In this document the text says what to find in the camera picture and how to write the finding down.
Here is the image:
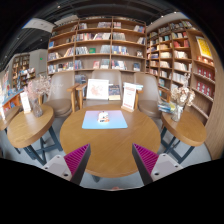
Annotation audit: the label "white orange patterned computer mouse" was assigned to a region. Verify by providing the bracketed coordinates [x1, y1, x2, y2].
[97, 111, 111, 124]

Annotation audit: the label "curved wooden bookshelf unit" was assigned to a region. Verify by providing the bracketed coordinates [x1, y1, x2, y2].
[145, 19, 224, 161]

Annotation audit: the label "small white card sign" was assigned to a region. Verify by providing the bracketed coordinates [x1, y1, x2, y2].
[19, 91, 32, 114]

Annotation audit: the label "wide wooden bookshelf unit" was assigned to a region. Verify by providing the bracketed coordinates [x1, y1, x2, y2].
[46, 16, 148, 75]

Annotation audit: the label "round wooden side table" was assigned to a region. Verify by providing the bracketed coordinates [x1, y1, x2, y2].
[160, 109, 208, 165]
[6, 103, 64, 167]
[0, 105, 21, 132]

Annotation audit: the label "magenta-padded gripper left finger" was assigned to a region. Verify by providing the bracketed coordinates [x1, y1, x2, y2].
[41, 143, 92, 186]

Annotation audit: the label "low book display stand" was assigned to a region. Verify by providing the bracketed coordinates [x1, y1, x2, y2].
[0, 68, 24, 114]

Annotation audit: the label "beige wooden armchair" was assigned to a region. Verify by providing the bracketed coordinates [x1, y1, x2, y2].
[75, 69, 126, 108]
[134, 72, 167, 119]
[43, 71, 80, 118]

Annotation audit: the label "glass vase with pink flowers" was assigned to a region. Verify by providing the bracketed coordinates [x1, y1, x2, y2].
[25, 74, 52, 118]

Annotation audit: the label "stack of blue books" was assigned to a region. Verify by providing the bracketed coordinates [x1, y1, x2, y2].
[157, 100, 177, 114]

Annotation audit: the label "white red sign stand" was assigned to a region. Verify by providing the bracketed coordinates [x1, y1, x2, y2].
[120, 82, 138, 113]

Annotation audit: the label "distant wooden bookshelf unit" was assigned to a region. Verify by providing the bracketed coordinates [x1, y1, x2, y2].
[11, 53, 36, 89]

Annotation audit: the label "white hanging ceiling sign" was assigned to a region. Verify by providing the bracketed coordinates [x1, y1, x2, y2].
[22, 17, 56, 34]

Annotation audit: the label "white framed floral picture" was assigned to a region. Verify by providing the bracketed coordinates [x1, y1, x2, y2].
[85, 78, 110, 101]

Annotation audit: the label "glass vase with beige flowers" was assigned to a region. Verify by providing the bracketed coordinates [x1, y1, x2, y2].
[169, 73, 196, 123]

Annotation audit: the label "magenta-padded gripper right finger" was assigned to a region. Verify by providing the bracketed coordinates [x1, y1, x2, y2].
[131, 143, 184, 186]

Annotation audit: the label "blue pink gradient mouse pad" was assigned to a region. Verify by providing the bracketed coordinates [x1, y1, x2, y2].
[81, 110, 129, 130]

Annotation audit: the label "dark blue book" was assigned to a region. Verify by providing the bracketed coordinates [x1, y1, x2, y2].
[108, 84, 122, 101]

